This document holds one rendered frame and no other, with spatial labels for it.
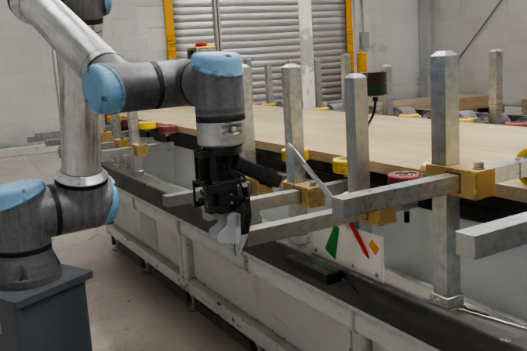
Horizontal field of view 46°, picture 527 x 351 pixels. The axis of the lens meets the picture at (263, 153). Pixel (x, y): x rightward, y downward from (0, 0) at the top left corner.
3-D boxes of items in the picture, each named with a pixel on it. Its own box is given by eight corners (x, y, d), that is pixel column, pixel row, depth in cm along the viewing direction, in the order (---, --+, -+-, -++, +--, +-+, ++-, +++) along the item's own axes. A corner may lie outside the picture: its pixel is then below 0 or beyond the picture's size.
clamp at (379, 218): (378, 226, 127) (377, 203, 126) (338, 214, 138) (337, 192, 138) (398, 222, 130) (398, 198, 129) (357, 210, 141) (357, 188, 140)
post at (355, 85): (361, 291, 136) (354, 74, 128) (351, 287, 139) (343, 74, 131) (373, 287, 138) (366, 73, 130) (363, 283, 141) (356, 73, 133)
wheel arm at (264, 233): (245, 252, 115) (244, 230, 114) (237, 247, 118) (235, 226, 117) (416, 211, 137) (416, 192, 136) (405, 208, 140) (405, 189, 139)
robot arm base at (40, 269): (18, 295, 160) (13, 259, 159) (-24, 284, 171) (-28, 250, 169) (76, 272, 176) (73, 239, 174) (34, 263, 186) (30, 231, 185)
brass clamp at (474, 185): (473, 201, 104) (473, 172, 103) (416, 189, 115) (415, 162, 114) (498, 195, 107) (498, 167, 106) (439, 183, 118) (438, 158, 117)
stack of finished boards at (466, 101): (492, 105, 1002) (492, 95, 999) (374, 120, 891) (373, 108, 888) (456, 103, 1069) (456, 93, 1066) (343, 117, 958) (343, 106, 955)
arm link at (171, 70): (138, 60, 120) (168, 59, 110) (190, 58, 126) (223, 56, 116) (143, 109, 121) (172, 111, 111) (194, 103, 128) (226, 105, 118)
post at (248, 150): (249, 231, 178) (239, 64, 171) (244, 228, 181) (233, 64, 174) (260, 229, 180) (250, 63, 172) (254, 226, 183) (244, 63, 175)
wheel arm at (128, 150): (73, 164, 246) (72, 153, 245) (71, 163, 249) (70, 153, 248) (174, 150, 267) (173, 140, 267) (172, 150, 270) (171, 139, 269)
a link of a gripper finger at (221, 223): (207, 256, 116) (203, 209, 115) (234, 250, 119) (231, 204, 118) (214, 261, 114) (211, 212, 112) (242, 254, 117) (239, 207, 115)
